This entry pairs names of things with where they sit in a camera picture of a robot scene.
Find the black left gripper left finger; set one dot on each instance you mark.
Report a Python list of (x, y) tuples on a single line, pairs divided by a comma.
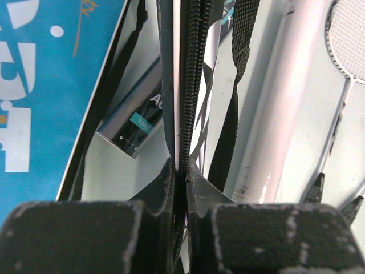
[(135, 236)]

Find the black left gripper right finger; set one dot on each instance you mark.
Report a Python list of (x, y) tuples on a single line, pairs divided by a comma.
[(226, 237)]

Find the black shuttlecock tube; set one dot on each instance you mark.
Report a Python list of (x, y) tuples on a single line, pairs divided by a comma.
[(140, 113)]

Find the white shuttlecock tube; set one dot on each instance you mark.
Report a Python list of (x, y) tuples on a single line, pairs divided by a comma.
[(276, 114)]

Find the blue sport racket cover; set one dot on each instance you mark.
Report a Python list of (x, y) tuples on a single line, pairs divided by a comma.
[(61, 64)]

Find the black sport racket cover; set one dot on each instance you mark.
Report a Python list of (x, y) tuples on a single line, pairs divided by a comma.
[(189, 38)]

